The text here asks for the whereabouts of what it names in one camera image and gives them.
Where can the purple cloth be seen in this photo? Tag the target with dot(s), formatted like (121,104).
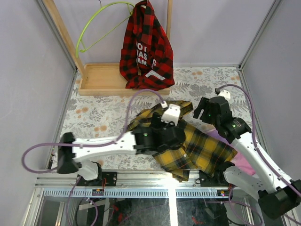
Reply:
(239,160)

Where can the yellow plaid flannel shirt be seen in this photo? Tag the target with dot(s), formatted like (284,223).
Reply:
(199,151)

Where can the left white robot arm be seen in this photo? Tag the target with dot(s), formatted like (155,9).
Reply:
(75,154)

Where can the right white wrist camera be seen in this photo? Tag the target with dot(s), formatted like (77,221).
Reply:
(223,93)

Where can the red black plaid shirt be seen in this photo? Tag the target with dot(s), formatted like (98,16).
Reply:
(146,56)

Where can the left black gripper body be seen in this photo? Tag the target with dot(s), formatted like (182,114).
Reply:
(177,135)

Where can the lime green wire hanger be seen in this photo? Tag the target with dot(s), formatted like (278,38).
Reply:
(103,22)

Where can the wooden clothes rack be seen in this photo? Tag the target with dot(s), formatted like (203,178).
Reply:
(99,67)

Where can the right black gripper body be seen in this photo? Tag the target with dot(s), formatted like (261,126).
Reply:
(211,119)

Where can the aluminium front rail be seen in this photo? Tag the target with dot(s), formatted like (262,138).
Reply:
(131,184)

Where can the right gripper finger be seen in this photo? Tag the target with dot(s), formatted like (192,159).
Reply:
(203,103)
(201,112)

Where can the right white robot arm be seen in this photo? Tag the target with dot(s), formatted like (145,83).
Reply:
(274,190)

